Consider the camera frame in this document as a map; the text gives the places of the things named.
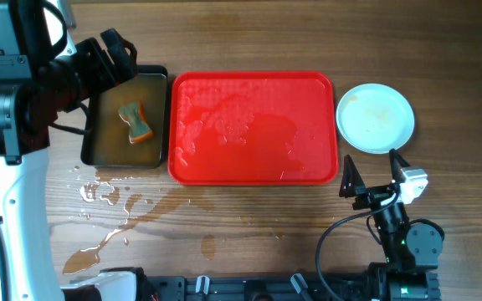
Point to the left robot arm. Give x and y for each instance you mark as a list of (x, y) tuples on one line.
[(42, 73)]

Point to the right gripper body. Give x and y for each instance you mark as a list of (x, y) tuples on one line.
[(372, 197)]

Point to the red plastic tray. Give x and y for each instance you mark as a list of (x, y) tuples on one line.
[(253, 128)]

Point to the light blue plate top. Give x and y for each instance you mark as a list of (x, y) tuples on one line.
[(375, 118)]

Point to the black water tray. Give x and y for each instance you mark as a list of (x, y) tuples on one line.
[(107, 143)]

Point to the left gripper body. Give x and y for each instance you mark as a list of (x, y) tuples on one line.
[(83, 74)]

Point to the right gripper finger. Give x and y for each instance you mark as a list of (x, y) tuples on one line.
[(396, 163), (352, 184)]

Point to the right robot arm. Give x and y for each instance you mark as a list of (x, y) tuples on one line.
[(411, 247)]

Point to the green orange sponge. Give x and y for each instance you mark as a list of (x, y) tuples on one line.
[(133, 115)]

